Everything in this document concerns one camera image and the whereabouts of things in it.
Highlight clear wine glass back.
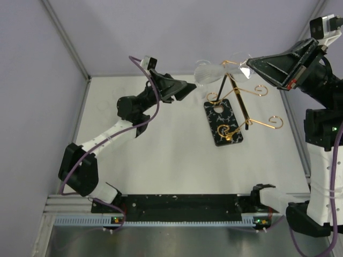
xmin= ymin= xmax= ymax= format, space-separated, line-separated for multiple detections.
xmin=194 ymin=52 xmax=255 ymax=85

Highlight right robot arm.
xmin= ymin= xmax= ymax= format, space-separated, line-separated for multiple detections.
xmin=247 ymin=38 xmax=342 ymax=237

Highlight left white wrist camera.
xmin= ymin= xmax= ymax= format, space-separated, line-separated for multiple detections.
xmin=140 ymin=56 xmax=158 ymax=71

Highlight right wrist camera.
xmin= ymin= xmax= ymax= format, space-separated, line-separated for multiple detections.
xmin=309 ymin=14 xmax=342 ymax=47

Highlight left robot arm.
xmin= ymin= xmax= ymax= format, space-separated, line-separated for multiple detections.
xmin=58 ymin=69 xmax=196 ymax=213

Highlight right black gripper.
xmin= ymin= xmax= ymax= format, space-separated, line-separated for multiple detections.
xmin=244 ymin=38 xmax=339 ymax=109

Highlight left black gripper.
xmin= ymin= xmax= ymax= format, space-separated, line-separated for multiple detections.
xmin=137 ymin=69 xmax=196 ymax=115

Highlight black marble rack base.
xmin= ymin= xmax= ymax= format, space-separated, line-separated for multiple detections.
xmin=204 ymin=99 xmax=243 ymax=147

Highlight gold wire glass rack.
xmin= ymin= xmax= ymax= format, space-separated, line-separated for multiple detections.
xmin=206 ymin=75 xmax=284 ymax=133

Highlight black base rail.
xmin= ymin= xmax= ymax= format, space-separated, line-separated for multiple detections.
xmin=91 ymin=184 xmax=278 ymax=223

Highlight white cable duct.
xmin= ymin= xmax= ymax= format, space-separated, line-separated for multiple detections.
xmin=54 ymin=214 xmax=269 ymax=228

